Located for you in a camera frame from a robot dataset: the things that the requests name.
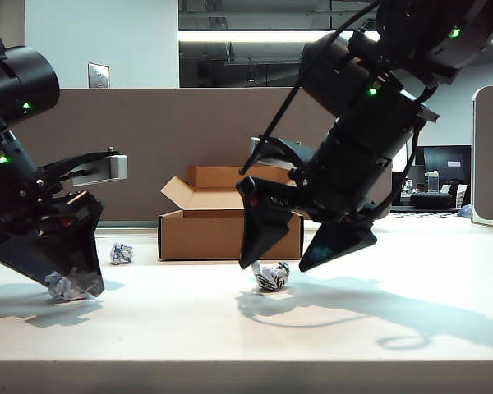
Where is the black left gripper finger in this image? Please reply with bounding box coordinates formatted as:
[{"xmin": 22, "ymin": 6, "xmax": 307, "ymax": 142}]
[
  {"xmin": 0, "ymin": 222, "xmax": 74, "ymax": 288},
  {"xmin": 39, "ymin": 190, "xmax": 107, "ymax": 298}
]

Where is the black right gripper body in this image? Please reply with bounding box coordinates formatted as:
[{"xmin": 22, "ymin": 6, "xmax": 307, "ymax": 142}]
[{"xmin": 290, "ymin": 116, "xmax": 417, "ymax": 226}]

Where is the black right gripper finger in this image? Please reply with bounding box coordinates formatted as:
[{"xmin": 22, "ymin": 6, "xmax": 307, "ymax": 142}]
[
  {"xmin": 235, "ymin": 176, "xmax": 304, "ymax": 271},
  {"xmin": 297, "ymin": 220, "xmax": 379, "ymax": 273}
]

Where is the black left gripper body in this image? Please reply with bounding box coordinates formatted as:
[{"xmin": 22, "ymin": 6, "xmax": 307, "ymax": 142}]
[{"xmin": 0, "ymin": 171, "xmax": 63, "ymax": 231}]

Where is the small blue-printed paper ball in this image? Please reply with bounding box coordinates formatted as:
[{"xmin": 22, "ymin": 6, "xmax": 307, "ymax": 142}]
[{"xmin": 109, "ymin": 241, "xmax": 136, "ymax": 267}]

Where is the large paper ball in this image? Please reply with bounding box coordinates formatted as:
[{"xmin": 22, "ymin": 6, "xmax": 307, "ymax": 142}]
[{"xmin": 44, "ymin": 270, "xmax": 96, "ymax": 302}]

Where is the black-printed paper ball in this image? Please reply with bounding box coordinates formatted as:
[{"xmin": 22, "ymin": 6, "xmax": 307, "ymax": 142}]
[{"xmin": 251, "ymin": 261, "xmax": 292, "ymax": 294}]

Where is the open brown cardboard box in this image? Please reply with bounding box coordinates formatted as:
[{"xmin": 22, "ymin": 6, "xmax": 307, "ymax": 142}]
[{"xmin": 158, "ymin": 165, "xmax": 306, "ymax": 261}]

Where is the white-lit background monitor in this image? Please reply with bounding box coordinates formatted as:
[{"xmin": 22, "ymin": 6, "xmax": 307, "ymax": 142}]
[{"xmin": 392, "ymin": 145, "xmax": 409, "ymax": 176}]

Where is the black round ottoman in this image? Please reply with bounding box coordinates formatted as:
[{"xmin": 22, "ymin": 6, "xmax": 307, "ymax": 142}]
[{"xmin": 409, "ymin": 193, "xmax": 454, "ymax": 211}]

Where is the large black background screen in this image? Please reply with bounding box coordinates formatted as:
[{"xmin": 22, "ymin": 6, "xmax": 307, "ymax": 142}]
[{"xmin": 415, "ymin": 144, "xmax": 472, "ymax": 194}]

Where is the wide grey desk partition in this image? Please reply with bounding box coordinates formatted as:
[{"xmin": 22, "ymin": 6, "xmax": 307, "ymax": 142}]
[{"xmin": 7, "ymin": 87, "xmax": 394, "ymax": 223}]

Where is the white ceiling light strip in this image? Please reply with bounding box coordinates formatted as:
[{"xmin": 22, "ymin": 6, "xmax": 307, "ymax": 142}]
[{"xmin": 177, "ymin": 30, "xmax": 493, "ymax": 44}]

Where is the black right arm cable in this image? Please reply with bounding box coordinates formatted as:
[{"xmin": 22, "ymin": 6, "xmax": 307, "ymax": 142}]
[{"xmin": 238, "ymin": 0, "xmax": 385, "ymax": 176}]

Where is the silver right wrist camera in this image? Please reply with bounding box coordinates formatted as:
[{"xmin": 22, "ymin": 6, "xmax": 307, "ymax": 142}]
[{"xmin": 249, "ymin": 136, "xmax": 314, "ymax": 171}]

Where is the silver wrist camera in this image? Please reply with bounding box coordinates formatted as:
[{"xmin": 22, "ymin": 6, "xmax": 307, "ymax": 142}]
[
  {"xmin": 40, "ymin": 144, "xmax": 129, "ymax": 187},
  {"xmin": 249, "ymin": 136, "xmax": 314, "ymax": 171}
]

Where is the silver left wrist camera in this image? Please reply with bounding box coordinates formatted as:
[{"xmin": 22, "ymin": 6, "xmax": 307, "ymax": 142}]
[{"xmin": 40, "ymin": 144, "xmax": 129, "ymax": 187}]

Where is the metal wall plate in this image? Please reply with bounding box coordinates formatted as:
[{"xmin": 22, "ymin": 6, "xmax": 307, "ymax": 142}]
[{"xmin": 87, "ymin": 62, "xmax": 111, "ymax": 89}]

